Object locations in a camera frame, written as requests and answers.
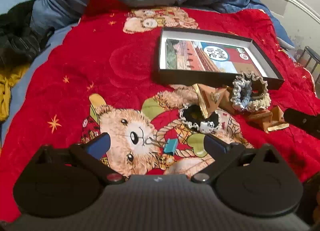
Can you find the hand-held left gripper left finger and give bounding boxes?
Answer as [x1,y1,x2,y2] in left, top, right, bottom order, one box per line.
[32,132,125,184]

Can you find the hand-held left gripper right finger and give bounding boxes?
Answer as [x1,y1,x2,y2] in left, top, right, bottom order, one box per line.
[191,134,281,184]

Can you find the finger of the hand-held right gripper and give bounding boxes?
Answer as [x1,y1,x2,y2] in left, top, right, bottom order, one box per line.
[283,108,320,140]

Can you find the brown snack packet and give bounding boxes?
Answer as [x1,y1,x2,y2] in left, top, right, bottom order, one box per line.
[217,86,238,115]
[267,106,290,132]
[192,84,227,119]
[246,107,273,132]

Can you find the black shallow box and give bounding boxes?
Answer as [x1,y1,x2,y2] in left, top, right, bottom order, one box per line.
[152,27,285,90]

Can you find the black scrunchie with cat charm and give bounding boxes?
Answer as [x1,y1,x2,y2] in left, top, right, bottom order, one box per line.
[179,105,222,134]

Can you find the blue binder clip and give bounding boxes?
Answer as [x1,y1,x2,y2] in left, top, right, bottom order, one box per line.
[142,137,178,155]

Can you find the blue and cream scrunchie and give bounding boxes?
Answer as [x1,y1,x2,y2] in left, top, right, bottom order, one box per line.
[231,71,272,113]

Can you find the black metal stool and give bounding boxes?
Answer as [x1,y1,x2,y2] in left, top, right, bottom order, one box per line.
[296,46,320,84]

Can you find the red bear printed blanket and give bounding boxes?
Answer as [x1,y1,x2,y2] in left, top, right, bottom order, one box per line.
[0,0,320,223]

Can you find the printed card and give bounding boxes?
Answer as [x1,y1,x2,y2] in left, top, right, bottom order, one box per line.
[165,38,268,75]

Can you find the yellow cloth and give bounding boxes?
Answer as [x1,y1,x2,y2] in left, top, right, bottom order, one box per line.
[0,64,28,122]

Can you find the dark clothing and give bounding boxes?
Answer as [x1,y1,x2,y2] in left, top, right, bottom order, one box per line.
[0,0,54,68]

